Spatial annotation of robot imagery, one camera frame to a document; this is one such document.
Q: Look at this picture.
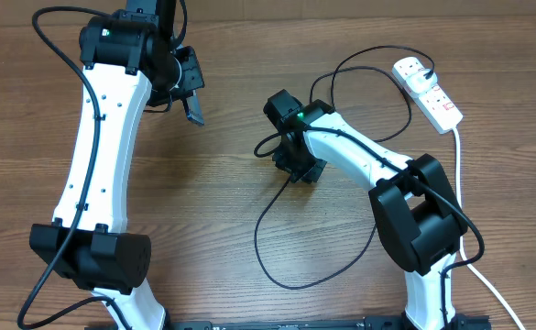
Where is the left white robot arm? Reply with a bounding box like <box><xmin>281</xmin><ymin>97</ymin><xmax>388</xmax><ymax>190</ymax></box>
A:
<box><xmin>29</xmin><ymin>0</ymin><xmax>204</xmax><ymax>329</ymax></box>

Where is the black charging cable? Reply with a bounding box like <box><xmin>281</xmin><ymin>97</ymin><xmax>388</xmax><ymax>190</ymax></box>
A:
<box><xmin>253</xmin><ymin>44</ymin><xmax>436</xmax><ymax>291</ymax></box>

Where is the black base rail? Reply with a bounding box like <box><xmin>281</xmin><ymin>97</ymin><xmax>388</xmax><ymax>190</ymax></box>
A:
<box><xmin>83</xmin><ymin>313</ymin><xmax>493</xmax><ymax>330</ymax></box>

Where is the blue Galaxy smartphone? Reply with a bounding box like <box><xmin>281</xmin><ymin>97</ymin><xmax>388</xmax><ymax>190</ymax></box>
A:
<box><xmin>182</xmin><ymin>91</ymin><xmax>204</xmax><ymax>127</ymax></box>

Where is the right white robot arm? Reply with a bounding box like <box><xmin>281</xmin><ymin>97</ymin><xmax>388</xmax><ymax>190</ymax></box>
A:
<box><xmin>263</xmin><ymin>90</ymin><xmax>468</xmax><ymax>329</ymax></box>

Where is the white power strip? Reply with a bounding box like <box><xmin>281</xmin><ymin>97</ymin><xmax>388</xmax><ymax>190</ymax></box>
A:
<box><xmin>392</xmin><ymin>57</ymin><xmax>463</xmax><ymax>134</ymax></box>

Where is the white charger adapter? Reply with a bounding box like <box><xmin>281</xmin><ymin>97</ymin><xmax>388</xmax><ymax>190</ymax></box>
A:
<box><xmin>406</xmin><ymin>69</ymin><xmax>438</xmax><ymax>98</ymax></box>

